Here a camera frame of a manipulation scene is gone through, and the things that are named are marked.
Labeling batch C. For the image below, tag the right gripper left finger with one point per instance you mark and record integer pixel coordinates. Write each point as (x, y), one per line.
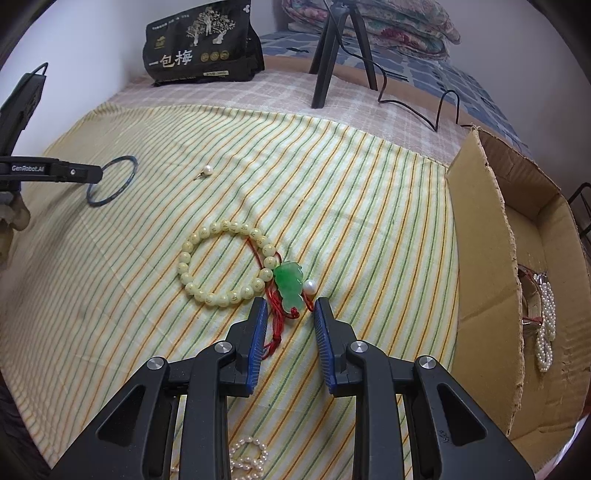
(132, 435)

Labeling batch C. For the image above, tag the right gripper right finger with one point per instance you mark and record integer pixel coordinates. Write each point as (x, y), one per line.
(451, 437)

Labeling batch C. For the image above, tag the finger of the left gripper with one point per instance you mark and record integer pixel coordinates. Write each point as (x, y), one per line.
(78, 173)

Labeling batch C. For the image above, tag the dark blue bangle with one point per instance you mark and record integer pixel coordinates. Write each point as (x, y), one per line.
(118, 174)

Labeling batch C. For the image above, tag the small pearl earring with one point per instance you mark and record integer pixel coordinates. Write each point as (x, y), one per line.
(206, 171)

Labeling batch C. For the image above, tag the pearl stud earring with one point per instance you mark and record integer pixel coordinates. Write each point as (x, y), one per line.
(310, 287)

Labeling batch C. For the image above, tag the gloved left hand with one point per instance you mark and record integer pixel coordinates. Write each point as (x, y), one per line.
(15, 216)

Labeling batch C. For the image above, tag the brown cardboard box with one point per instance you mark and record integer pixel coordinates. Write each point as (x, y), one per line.
(508, 213)

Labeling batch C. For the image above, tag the black snack bag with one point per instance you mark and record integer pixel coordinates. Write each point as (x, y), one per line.
(207, 43)

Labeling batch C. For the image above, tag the black tripod stand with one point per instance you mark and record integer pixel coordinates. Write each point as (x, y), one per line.
(323, 63)

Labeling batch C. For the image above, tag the black clothes rack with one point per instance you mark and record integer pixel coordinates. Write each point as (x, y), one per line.
(579, 202)

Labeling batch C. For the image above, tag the checkered pink bedsheet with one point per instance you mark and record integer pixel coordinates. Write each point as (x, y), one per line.
(291, 92)

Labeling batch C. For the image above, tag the blue patterned bedsheet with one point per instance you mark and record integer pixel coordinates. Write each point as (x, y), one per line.
(433, 77)

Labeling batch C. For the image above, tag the folded floral quilt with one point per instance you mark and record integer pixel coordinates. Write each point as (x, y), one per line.
(421, 29)

